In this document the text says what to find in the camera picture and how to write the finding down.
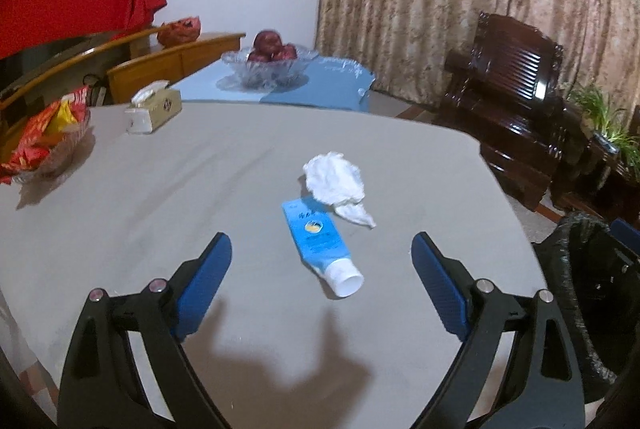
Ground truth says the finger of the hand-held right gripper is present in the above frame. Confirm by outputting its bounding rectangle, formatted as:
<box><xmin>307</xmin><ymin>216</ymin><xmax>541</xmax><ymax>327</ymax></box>
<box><xmin>600</xmin><ymin>218</ymin><xmax>640</xmax><ymax>292</ymax></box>

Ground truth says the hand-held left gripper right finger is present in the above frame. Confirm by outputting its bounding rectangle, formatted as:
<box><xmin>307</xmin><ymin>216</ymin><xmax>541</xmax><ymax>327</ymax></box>
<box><xmin>411</xmin><ymin>232</ymin><xmax>586</xmax><ymax>429</ymax></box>

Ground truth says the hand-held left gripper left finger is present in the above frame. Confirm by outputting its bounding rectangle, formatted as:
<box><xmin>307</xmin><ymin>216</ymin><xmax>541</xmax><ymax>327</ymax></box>
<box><xmin>57</xmin><ymin>232</ymin><xmax>233</xmax><ymax>429</ymax></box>

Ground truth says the black trash bin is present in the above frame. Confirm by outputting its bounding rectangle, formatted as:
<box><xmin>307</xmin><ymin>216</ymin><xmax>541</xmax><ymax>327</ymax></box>
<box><xmin>532</xmin><ymin>211</ymin><xmax>640</xmax><ymax>405</ymax></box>

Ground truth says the blue white tube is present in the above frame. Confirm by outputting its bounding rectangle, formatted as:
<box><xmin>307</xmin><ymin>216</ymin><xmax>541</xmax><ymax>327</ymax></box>
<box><xmin>281</xmin><ymin>198</ymin><xmax>365</xmax><ymax>299</ymax></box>

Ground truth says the white tissue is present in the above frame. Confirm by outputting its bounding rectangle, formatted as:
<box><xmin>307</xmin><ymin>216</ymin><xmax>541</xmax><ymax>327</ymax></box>
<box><xmin>302</xmin><ymin>151</ymin><xmax>377</xmax><ymax>229</ymax></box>

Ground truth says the dark wooden side table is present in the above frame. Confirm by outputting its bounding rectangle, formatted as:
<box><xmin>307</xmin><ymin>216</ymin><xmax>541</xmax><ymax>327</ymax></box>
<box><xmin>550</xmin><ymin>129</ymin><xmax>640</xmax><ymax>230</ymax></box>

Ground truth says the green potted plant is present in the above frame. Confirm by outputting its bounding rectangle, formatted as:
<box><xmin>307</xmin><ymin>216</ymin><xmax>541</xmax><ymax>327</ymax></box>
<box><xmin>565</xmin><ymin>84</ymin><xmax>636</xmax><ymax>160</ymax></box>

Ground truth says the beige tissue box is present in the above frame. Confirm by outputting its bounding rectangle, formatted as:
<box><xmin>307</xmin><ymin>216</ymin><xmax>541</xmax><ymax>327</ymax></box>
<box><xmin>125</xmin><ymin>80</ymin><xmax>183</xmax><ymax>134</ymax></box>

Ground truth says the dark wooden armchair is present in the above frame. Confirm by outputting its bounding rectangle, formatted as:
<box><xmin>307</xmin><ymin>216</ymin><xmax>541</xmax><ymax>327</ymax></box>
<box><xmin>440</xmin><ymin>11</ymin><xmax>576</xmax><ymax>212</ymax></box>

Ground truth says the glass snack bowl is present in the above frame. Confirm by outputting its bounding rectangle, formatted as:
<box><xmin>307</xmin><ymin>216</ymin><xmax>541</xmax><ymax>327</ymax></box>
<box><xmin>10</xmin><ymin>109</ymin><xmax>93</xmax><ymax>184</ymax></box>

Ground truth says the wooden cabinet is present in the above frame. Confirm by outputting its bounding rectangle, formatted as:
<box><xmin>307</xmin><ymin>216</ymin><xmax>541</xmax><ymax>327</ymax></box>
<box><xmin>107</xmin><ymin>32</ymin><xmax>247</xmax><ymax>104</ymax></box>

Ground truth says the glass fruit bowl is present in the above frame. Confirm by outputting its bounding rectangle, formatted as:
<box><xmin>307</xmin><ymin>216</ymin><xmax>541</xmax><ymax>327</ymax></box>
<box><xmin>221</xmin><ymin>48</ymin><xmax>320</xmax><ymax>90</ymax></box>

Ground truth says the pile of red snack packets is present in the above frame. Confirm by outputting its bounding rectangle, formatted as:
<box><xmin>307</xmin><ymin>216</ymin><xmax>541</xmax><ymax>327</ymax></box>
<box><xmin>0</xmin><ymin>86</ymin><xmax>91</xmax><ymax>184</ymax></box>

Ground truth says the blue tablecloth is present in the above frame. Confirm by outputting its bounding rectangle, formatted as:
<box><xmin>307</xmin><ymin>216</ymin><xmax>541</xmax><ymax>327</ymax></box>
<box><xmin>170</xmin><ymin>55</ymin><xmax>376</xmax><ymax>114</ymax></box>

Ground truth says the large red apple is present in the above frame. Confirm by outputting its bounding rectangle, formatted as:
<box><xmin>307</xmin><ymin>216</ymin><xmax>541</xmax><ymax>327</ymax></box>
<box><xmin>252</xmin><ymin>29</ymin><xmax>285</xmax><ymax>54</ymax></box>

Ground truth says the red plastic bag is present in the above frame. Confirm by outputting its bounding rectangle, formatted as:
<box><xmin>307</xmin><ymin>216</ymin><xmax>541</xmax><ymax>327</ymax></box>
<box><xmin>156</xmin><ymin>15</ymin><xmax>202</xmax><ymax>48</ymax></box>

